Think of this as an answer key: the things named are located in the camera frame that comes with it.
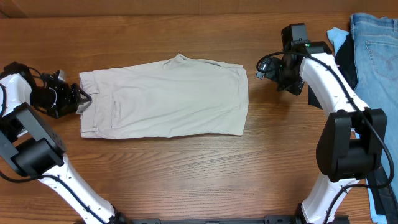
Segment beige khaki shorts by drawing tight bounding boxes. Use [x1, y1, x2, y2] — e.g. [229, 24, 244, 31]
[80, 54, 249, 139]

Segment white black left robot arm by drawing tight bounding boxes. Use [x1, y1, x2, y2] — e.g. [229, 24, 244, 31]
[1, 62, 130, 224]

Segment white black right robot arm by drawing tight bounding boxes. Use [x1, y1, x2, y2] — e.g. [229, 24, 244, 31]
[256, 23, 389, 224]

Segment light blue garment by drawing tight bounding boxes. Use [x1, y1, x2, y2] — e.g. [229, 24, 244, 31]
[326, 27, 350, 54]

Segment blue denim jeans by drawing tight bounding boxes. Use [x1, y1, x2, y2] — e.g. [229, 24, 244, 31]
[349, 12, 398, 224]

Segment brown cardboard backboard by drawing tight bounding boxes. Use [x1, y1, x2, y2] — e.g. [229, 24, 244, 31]
[1, 0, 397, 18]

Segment black printed t-shirt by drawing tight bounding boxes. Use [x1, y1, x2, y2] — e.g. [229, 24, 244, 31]
[307, 34, 389, 218]

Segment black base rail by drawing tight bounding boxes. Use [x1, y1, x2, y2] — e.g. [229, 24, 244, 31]
[121, 214, 351, 224]

